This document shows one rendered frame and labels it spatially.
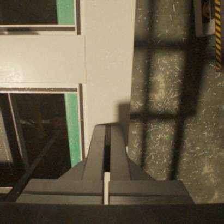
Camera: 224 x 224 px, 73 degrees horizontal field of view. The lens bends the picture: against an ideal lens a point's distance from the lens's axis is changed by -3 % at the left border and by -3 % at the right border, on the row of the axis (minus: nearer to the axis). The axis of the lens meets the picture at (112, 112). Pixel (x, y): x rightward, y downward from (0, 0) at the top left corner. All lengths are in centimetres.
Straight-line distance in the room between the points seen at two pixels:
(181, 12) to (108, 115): 110
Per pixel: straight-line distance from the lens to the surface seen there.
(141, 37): 111
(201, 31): 111
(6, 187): 77
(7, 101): 65
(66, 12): 23
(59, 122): 116
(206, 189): 177
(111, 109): 15
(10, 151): 69
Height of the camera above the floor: 108
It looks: 73 degrees down
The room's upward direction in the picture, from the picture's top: 178 degrees clockwise
